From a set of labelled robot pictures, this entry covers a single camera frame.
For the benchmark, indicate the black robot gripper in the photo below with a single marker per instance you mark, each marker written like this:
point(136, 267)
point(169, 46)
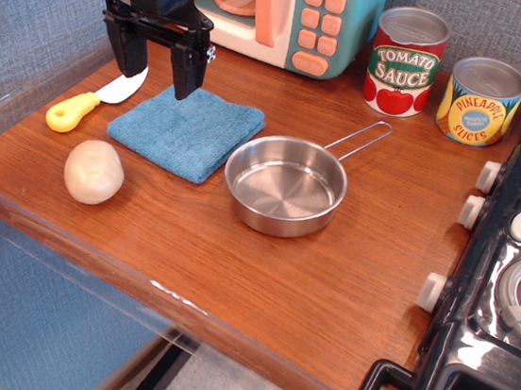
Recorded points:
point(130, 49)

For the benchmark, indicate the beige toy potato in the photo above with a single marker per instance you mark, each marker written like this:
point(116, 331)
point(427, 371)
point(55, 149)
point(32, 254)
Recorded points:
point(93, 172)

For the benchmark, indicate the folded blue cloth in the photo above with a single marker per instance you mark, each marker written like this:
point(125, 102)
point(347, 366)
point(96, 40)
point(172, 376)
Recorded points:
point(190, 138)

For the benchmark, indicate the teal toy microwave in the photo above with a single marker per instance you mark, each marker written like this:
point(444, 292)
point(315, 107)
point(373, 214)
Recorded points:
point(314, 38)

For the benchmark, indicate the small steel pan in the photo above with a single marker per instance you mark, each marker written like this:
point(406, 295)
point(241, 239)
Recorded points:
point(289, 187)

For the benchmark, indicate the tomato sauce can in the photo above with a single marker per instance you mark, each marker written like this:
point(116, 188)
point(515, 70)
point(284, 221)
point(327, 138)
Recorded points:
point(404, 61)

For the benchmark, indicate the pineapple slices can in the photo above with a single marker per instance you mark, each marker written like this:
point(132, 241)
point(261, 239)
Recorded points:
point(480, 101)

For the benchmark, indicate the white stove knob middle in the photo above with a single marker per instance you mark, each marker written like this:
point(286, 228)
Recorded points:
point(469, 214)

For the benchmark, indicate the white stove knob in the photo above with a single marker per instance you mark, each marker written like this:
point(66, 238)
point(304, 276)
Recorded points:
point(431, 290)
point(487, 176)
point(469, 214)

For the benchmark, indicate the white stove knob top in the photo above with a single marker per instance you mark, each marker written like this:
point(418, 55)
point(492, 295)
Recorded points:
point(487, 176)

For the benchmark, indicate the white stove knob bottom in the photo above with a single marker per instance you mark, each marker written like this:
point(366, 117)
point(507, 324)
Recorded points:
point(431, 290)

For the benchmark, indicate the yellow handled toy knife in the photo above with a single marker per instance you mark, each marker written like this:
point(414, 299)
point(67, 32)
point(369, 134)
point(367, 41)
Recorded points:
point(67, 115)

